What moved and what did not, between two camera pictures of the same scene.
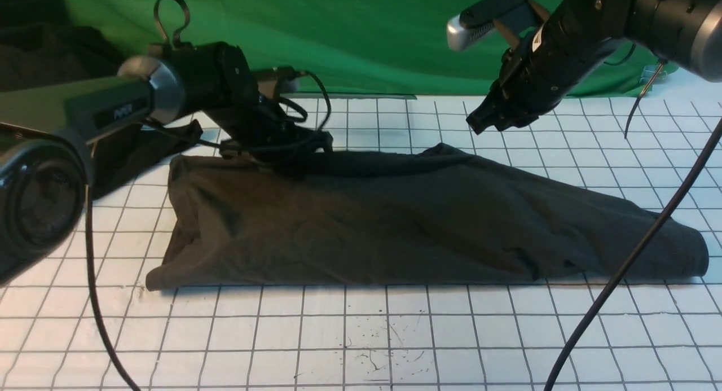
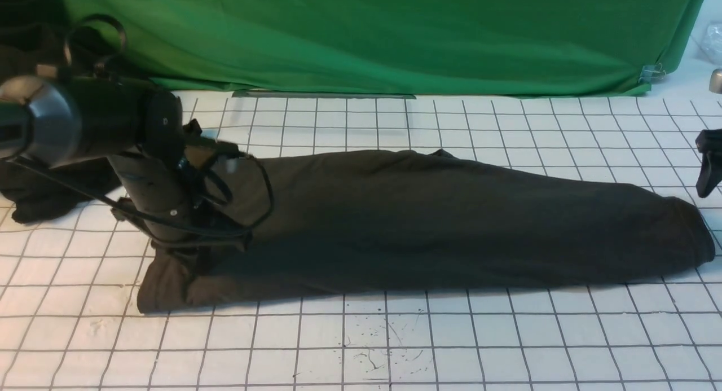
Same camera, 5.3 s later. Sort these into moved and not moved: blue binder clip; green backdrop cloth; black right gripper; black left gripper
Moved: black right gripper; black left gripper
Not moved: blue binder clip; green backdrop cloth
